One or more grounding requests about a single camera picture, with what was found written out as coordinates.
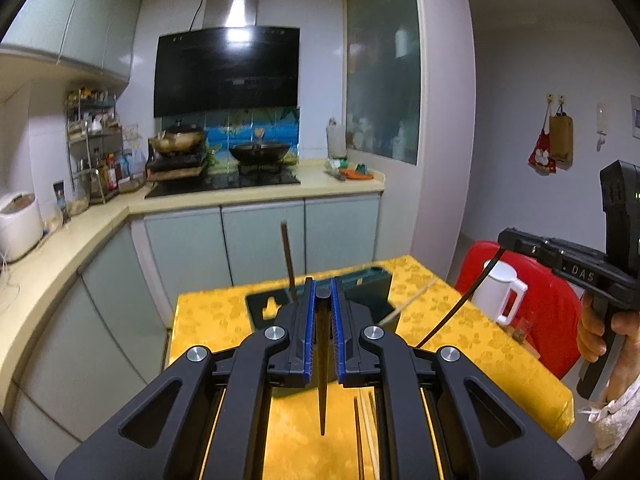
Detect yellow floral tablecloth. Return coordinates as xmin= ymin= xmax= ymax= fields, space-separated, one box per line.
xmin=168 ymin=256 xmax=575 ymax=479

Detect brown hanging bag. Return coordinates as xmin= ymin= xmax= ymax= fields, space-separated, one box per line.
xmin=549 ymin=104 xmax=574 ymax=166

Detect golden pan with lid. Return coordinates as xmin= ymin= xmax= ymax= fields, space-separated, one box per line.
xmin=150 ymin=125 xmax=205 ymax=155

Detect white rice cooker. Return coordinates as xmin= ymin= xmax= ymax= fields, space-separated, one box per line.
xmin=0 ymin=192 xmax=43 ymax=263

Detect metal spice rack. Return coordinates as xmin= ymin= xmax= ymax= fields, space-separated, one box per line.
xmin=64 ymin=87 xmax=124 ymax=205

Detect thin brown wooden chopstick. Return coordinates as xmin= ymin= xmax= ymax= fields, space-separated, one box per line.
xmin=378 ymin=278 xmax=438 ymax=326

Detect red hanging decoration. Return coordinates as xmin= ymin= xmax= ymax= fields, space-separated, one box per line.
xmin=528 ymin=103 xmax=556 ymax=174

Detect black glass cooktop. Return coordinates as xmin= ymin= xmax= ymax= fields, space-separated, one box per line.
xmin=146 ymin=166 xmax=299 ymax=198

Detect black range hood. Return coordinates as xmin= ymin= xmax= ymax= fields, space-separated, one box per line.
xmin=153 ymin=26 xmax=300 ymax=118

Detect black wok on stove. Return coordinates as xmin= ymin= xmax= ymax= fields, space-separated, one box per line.
xmin=229 ymin=142 xmax=291 ymax=166

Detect dark black chopstick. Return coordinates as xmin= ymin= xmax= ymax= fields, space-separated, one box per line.
xmin=314 ymin=287 xmax=331 ymax=436

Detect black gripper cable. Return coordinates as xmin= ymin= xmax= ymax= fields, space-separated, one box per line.
xmin=415 ymin=246 xmax=508 ymax=350

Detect upper kitchen cabinets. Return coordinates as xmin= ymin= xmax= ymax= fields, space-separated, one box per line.
xmin=1 ymin=0 xmax=142 ymax=80

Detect red plastic chair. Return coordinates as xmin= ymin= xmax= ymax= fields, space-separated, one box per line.
xmin=454 ymin=239 xmax=584 ymax=380

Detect right hand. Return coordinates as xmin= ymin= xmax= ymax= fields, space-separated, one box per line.
xmin=577 ymin=292 xmax=639 ymax=365

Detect long light wooden chopstick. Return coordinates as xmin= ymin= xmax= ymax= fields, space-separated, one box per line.
xmin=359 ymin=388 xmax=381 ymax=480

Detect white electric kettle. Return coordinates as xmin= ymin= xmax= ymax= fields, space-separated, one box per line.
xmin=472 ymin=261 xmax=528 ymax=326

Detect dark green utensil holder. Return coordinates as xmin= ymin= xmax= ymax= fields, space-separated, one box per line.
xmin=245 ymin=266 xmax=395 ymax=330

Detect white plastic bottle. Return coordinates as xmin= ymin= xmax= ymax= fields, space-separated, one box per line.
xmin=326 ymin=118 xmax=347 ymax=159

